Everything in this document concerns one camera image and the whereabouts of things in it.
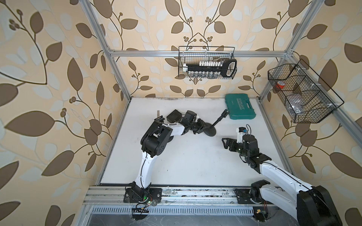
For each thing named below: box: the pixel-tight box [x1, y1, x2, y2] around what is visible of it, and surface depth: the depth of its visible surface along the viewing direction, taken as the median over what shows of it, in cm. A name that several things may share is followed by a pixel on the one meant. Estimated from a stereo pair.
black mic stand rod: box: [153, 115, 165, 123], surface depth 83 cm
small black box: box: [166, 109, 183, 124], surface depth 107 cm
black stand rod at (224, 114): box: [209, 109, 229, 129], surface depth 87 cm
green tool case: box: [224, 93, 257, 120], surface depth 112 cm
